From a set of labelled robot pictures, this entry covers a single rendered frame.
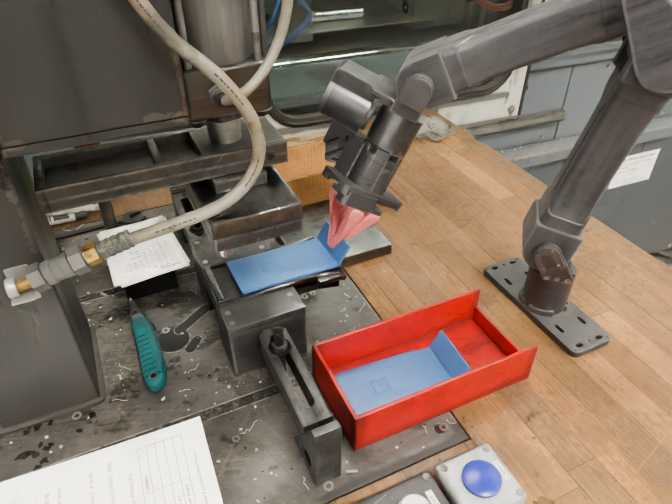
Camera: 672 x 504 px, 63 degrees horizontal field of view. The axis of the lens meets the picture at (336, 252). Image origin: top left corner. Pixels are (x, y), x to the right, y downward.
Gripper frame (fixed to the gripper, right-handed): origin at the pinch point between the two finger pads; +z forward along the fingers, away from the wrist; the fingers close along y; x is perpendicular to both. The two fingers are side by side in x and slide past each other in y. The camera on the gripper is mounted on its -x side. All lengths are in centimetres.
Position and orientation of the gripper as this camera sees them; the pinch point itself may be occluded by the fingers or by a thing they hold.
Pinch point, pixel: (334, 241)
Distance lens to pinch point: 76.1
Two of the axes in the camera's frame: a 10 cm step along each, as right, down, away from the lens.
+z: -4.5, 8.3, 3.2
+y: -7.7, -1.8, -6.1
